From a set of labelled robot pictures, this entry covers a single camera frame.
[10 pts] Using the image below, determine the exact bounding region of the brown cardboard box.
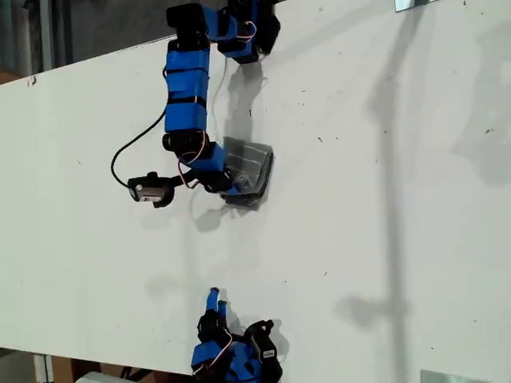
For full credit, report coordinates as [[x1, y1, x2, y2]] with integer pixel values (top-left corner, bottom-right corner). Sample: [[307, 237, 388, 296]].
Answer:
[[50, 356, 168, 383]]

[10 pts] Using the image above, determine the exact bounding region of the white table leg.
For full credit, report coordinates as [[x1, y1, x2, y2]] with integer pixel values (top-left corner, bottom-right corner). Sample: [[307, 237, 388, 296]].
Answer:
[[33, 353, 55, 383]]

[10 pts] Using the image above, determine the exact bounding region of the black camera box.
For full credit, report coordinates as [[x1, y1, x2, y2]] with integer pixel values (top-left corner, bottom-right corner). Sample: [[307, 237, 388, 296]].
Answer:
[[126, 171, 176, 209], [244, 318, 281, 365]]

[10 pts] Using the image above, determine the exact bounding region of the black camera stalk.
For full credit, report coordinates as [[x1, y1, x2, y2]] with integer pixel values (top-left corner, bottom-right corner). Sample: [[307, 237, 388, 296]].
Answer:
[[167, 172, 209, 193]]

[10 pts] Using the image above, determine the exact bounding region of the grey striped square towel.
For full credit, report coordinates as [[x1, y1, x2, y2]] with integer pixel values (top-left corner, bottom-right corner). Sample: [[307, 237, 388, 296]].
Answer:
[[220, 136, 276, 211]]

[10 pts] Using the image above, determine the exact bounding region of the black camera cable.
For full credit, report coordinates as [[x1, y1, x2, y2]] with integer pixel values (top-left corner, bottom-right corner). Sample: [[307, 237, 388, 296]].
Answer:
[[110, 106, 168, 188]]

